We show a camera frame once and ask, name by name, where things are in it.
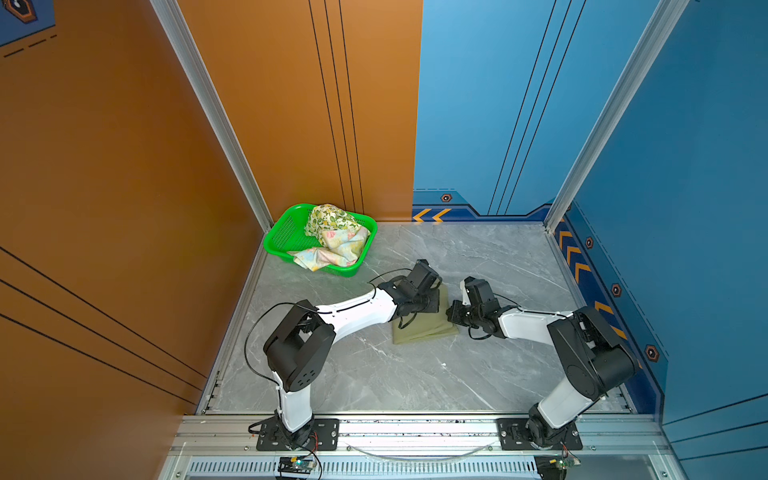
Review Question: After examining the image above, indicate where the olive green skirt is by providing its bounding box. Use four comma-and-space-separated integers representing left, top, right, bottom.
392, 285, 459, 345

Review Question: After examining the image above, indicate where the pastel floral skirt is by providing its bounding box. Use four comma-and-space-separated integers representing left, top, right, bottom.
289, 226, 370, 271

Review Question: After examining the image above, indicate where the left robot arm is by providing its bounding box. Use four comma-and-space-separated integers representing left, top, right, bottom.
263, 259, 442, 435

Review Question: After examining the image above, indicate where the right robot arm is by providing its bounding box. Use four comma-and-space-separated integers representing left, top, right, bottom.
447, 277, 640, 450

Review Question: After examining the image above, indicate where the lemon print skirt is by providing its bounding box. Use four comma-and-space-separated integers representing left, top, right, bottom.
304, 204, 361, 242

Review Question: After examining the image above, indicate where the green plastic basket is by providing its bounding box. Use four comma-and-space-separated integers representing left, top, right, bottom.
264, 204, 378, 277

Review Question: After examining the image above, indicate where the right circuit board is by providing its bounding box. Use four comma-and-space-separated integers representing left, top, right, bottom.
534, 456, 581, 480

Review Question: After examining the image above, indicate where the circuit board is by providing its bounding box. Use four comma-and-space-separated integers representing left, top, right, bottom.
276, 456, 320, 480
534, 456, 581, 480

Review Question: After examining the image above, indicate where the left circuit board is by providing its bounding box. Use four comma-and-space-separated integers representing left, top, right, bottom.
276, 456, 320, 480

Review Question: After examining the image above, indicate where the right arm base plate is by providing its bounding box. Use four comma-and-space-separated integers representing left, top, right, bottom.
496, 418, 583, 451

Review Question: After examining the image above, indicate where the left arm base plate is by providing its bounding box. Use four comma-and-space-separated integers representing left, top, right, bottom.
248, 415, 340, 453

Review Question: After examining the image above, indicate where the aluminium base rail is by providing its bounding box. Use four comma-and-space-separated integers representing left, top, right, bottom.
159, 413, 686, 479

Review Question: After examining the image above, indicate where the aluminium corner post right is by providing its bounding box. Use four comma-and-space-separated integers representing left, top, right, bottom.
543, 0, 690, 234

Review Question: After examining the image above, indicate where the aluminium corner post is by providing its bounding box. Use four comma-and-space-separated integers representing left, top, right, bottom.
543, 0, 690, 234
150, 0, 274, 233

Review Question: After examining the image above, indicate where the aluminium corner post left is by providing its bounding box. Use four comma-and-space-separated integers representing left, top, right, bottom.
150, 0, 274, 233

